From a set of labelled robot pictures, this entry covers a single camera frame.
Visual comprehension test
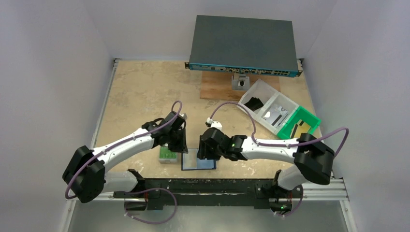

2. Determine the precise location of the blue card holder wallet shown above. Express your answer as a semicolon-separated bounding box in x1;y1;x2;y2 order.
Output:
181;148;217;171

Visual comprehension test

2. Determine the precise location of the silver grey card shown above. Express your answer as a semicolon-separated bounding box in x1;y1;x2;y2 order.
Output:
264;104;289;126

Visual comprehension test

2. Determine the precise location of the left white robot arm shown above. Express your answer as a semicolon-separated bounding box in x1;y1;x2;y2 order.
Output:
62;111;188;203

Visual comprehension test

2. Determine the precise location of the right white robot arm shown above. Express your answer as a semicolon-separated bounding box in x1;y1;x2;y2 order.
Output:
197;128;335;190

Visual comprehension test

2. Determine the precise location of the green card box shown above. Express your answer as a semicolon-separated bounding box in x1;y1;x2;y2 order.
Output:
159;146;178;164

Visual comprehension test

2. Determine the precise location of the black card in bin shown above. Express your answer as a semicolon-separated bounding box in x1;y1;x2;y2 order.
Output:
244;97;264;112

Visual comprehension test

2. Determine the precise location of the gold card black stripe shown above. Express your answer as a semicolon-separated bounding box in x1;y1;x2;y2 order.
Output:
299;122;310;138

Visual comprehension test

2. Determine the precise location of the wooden board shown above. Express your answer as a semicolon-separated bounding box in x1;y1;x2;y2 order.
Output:
200;71;280;101

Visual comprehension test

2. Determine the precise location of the clear plastic bin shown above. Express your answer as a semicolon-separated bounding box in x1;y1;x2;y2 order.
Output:
255;93;300;135
238;79;279;118

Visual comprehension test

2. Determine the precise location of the grey metal stand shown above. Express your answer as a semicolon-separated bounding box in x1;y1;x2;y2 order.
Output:
231;73;250;91

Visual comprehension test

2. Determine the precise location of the green plastic bin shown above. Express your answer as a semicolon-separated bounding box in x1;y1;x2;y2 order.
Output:
277;106;321;139

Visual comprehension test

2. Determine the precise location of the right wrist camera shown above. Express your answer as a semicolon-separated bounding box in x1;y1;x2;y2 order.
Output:
205;117;222;130

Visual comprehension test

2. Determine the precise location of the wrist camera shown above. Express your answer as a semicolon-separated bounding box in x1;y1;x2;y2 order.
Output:
205;117;222;130
178;113;187;120

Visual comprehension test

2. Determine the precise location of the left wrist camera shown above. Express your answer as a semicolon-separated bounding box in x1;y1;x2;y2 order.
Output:
178;113;187;120

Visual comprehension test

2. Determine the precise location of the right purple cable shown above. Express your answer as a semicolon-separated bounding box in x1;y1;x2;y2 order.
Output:
209;101;350;218

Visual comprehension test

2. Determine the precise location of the purple cable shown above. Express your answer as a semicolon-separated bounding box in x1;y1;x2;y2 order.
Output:
65;101;183;225
209;101;350;218

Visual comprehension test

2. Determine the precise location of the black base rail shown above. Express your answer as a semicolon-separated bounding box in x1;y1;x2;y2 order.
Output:
114;178;303;211

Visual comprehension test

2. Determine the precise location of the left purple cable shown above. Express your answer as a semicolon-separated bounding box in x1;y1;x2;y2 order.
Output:
65;101;183;225

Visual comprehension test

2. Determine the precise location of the blue network switch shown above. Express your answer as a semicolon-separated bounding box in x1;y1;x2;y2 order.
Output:
185;15;302;77

